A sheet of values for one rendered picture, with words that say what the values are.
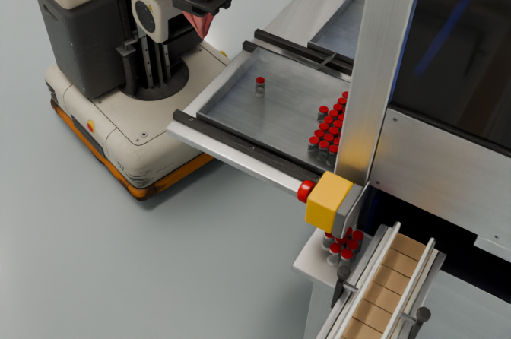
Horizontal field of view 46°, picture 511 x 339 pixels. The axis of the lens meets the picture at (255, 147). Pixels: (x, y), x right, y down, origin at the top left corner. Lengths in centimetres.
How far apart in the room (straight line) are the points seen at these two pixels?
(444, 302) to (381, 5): 64
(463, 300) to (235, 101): 63
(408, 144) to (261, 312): 120
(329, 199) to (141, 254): 126
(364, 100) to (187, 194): 145
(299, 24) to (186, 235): 95
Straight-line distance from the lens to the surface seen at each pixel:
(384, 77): 89
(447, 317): 128
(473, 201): 99
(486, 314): 122
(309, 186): 104
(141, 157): 208
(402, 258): 109
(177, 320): 204
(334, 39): 155
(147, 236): 221
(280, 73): 144
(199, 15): 116
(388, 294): 105
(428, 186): 100
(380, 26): 84
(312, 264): 111
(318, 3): 167
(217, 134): 127
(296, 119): 133
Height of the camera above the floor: 184
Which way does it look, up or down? 49 degrees down
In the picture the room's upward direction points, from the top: 1 degrees clockwise
